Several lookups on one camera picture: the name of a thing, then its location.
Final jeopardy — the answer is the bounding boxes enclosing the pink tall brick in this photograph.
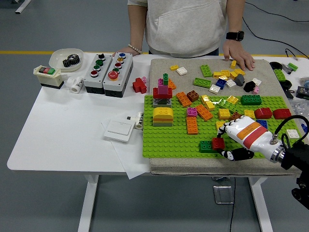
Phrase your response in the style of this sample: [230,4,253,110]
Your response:
[157,78,169,95]

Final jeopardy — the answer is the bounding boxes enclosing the green studded baseplate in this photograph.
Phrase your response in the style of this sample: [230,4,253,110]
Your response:
[141,95,307,160]

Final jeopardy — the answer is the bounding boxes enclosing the white paper sheet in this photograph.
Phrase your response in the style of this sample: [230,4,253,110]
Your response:
[100,122,152,180]

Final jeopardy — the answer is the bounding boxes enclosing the red cross-shaped brick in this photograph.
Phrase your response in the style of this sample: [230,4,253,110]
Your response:
[132,77,148,94]

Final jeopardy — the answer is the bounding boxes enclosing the small black item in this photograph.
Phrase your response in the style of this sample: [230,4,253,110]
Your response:
[283,88,295,100]

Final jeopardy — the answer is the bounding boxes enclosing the bead bracelet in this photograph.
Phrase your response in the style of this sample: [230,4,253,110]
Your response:
[127,43,143,54]

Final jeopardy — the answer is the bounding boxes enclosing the red rounded brick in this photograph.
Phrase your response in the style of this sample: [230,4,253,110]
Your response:
[272,108,292,120]
[254,107,273,120]

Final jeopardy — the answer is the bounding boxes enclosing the lime green eight-stud brick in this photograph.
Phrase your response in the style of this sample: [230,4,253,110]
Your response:
[199,64,213,78]
[193,77,212,88]
[216,98,239,113]

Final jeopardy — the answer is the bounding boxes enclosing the person's right hand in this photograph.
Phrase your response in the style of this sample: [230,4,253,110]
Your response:
[112,47,141,58]

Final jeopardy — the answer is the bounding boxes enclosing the cream switch box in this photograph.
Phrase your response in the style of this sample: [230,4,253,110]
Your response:
[33,65,65,89]

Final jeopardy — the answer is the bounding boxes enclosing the clear plastic bag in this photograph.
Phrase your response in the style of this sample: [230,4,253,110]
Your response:
[289,98,309,126]

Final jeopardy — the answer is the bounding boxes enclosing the grey studded base brick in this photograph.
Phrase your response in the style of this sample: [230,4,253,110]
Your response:
[152,97,173,108]

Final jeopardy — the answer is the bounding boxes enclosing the black hanging cable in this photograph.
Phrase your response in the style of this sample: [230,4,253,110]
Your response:
[229,177,237,232]

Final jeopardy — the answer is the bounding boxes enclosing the person's left hand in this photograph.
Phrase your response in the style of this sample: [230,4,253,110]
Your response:
[222,40,256,72]

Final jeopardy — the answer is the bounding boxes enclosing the white furniture foot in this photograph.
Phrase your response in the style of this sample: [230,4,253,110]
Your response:
[14,0,32,14]

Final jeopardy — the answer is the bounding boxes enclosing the white pipe tee fitting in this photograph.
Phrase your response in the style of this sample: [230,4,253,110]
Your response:
[61,73,85,93]

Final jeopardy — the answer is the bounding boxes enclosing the white plastic bowl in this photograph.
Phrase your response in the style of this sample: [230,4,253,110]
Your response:
[49,48,84,73]

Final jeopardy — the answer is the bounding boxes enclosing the black floor cable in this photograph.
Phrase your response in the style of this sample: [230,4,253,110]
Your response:
[245,2,309,23]
[242,19,309,60]

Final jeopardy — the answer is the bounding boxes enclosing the white wall switch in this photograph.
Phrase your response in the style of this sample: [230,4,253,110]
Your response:
[103,119,136,143]

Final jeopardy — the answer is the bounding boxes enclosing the black metal gear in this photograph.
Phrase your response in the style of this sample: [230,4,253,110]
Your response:
[62,53,81,68]

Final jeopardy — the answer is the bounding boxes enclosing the grey-brown foam mat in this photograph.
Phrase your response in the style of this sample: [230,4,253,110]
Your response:
[147,58,305,176]

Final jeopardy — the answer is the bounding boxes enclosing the grey four-button control box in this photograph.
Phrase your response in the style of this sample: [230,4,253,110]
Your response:
[84,53,113,94]

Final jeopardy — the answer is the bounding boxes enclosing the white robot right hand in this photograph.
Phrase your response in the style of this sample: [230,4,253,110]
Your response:
[216,115,282,162]

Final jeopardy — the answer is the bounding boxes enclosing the red wide brick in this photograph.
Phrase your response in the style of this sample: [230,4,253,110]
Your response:
[153,87,173,99]

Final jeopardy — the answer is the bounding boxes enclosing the black cable with plug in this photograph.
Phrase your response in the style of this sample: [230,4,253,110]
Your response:
[284,48,303,61]

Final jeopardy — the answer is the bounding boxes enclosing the orange eight-stud brick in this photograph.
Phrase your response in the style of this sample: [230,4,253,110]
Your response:
[186,116,199,135]
[195,104,214,121]
[175,91,193,107]

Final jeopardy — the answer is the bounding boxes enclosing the white table leg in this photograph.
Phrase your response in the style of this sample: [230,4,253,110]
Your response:
[248,177,274,232]
[77,174,99,232]

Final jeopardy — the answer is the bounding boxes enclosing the black display device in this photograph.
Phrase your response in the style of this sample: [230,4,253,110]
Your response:
[296,86,309,99]

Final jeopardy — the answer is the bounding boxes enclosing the white printed cylinder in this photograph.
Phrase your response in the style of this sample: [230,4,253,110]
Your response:
[134,111,144,130]

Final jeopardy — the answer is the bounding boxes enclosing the person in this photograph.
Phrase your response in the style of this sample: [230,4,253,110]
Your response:
[112,0,256,72]

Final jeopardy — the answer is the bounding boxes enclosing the red four-stud brick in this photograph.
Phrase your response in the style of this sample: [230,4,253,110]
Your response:
[211,137,225,150]

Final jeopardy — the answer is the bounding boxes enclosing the grey emergency-stop control box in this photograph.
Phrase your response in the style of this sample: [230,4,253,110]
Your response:
[103,52,134,98]

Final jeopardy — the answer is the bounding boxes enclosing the grey sloped brick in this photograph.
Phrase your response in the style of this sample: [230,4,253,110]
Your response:
[235,73,246,87]

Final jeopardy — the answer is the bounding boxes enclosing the silver floor outlet box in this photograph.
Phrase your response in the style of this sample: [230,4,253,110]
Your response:
[213,185,235,205]

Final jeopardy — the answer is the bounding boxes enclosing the black wristwatch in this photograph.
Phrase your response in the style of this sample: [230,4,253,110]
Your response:
[225,30,245,42]

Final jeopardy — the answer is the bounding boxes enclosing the yellow rounded brick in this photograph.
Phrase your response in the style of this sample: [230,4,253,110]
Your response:
[152,107,174,119]

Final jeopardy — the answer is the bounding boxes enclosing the black brick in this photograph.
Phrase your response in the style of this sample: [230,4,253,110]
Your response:
[243,81,257,93]

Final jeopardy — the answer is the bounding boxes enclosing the dark green eight-stud brick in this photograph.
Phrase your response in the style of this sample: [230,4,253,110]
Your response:
[240,94,263,106]
[198,140,224,154]

